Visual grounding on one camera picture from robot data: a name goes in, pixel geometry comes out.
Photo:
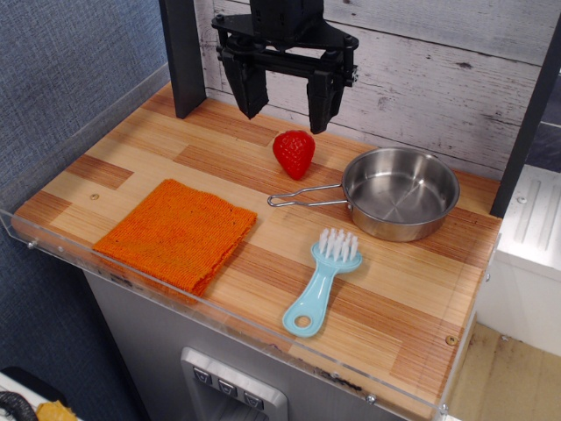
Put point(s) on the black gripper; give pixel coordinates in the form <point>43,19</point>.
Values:
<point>290,37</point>

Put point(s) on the stainless steel pot with handle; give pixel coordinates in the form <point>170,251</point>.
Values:
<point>393,193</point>

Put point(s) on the orange folded cloth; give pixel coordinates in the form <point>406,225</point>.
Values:
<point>179,235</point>

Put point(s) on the red plastic strawberry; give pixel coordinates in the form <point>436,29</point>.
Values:
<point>294,150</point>

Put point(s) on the light blue dish brush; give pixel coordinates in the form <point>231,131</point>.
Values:
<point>336,252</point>

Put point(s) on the grey toy fridge cabinet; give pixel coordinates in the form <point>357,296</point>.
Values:
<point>150,336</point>

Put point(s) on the silver dispenser button panel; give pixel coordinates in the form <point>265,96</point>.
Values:
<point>221,392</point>

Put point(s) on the white toy sink unit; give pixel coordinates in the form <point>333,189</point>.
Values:
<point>520,294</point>

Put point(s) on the yellow object bottom left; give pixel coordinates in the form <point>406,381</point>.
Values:
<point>54,411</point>

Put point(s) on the dark grey left post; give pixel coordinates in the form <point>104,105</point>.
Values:
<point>183,55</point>

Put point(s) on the dark grey post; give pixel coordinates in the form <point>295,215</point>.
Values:
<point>183,55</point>
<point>545,83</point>

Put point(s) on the clear acrylic guard rail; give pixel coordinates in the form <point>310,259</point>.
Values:
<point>83,143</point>

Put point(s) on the dark grey right post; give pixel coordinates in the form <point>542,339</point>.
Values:
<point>545,83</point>

